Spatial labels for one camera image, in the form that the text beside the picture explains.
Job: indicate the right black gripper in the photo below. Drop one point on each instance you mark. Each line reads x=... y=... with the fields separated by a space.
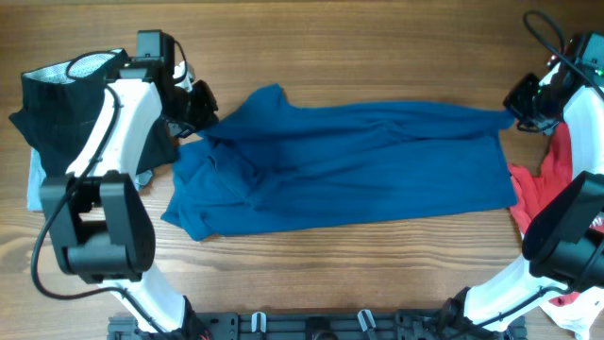
x=514 y=102

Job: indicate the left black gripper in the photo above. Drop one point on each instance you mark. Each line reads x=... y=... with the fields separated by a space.
x=207 y=110

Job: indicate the blue t-shirt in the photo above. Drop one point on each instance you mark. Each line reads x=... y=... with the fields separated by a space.
x=271 y=166

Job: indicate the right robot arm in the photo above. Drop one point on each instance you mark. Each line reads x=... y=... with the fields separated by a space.
x=561 y=265

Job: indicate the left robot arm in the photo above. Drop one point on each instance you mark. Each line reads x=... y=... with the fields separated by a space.
x=94 y=217

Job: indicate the red printed t-shirt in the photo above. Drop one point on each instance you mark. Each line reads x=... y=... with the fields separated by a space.
x=542 y=189

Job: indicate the black folded shorts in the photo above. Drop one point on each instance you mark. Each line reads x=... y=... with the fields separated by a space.
x=75 y=119

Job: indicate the light grey folded garment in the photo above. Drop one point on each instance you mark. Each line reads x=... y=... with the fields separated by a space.
x=37 y=175

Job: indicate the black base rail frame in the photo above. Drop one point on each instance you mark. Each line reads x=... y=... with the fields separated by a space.
x=400 y=325

